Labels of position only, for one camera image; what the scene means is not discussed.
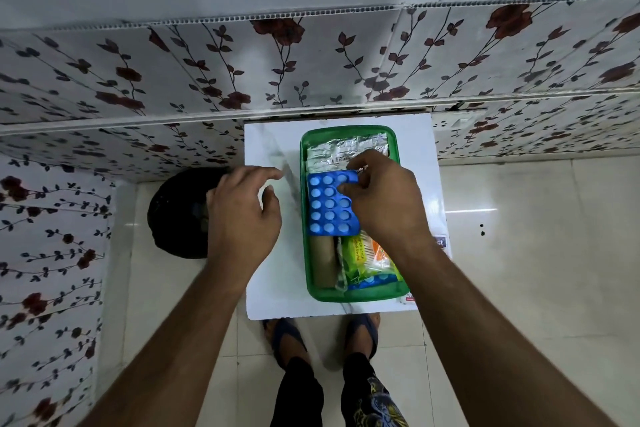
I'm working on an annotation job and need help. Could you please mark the person's left hand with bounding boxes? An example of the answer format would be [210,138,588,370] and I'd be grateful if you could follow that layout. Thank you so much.
[206,166,284,278]

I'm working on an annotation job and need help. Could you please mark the person's right hand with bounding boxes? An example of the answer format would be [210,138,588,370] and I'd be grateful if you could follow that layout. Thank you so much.
[337,149,436,263]

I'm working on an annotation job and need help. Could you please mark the blue pill blister pack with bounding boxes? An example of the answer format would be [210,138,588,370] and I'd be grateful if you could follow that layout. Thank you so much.
[306,169,362,238]

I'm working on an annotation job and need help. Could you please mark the person's right forearm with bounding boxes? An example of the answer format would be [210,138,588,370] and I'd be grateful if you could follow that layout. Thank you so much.
[392,237,618,427]

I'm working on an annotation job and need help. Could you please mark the person's left forearm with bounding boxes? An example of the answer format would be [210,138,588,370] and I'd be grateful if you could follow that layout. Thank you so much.
[75,264,262,427]

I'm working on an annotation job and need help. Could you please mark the green plastic tray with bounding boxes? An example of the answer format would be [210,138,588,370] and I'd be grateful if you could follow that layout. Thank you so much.
[299,125,412,304]

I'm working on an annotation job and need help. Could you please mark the silver foil blister pack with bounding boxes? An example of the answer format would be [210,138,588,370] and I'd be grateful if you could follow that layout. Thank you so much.
[305,137,390,174]

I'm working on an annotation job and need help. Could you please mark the green and yellow packet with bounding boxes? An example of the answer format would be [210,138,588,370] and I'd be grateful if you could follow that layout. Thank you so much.
[339,233,402,288]

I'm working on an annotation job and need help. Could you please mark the brown bandage roll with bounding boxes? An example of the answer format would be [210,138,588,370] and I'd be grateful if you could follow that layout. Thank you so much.
[307,235,342,290]

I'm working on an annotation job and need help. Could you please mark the black waste bin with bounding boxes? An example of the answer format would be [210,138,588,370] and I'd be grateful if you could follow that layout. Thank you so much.
[147,167,232,261]

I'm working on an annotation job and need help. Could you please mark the blue strip packet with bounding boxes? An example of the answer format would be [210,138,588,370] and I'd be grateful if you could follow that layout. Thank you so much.
[348,274,402,291]

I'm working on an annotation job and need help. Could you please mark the blue sandal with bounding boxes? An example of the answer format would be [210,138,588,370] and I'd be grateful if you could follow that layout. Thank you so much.
[262,317,310,370]
[344,313,381,361]

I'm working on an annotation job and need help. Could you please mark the black printed trousers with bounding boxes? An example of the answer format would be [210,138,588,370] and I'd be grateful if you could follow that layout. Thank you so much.
[270,352,409,427]

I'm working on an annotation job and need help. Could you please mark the white wall socket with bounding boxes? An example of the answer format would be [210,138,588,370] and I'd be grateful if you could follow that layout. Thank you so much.
[433,111,482,132]

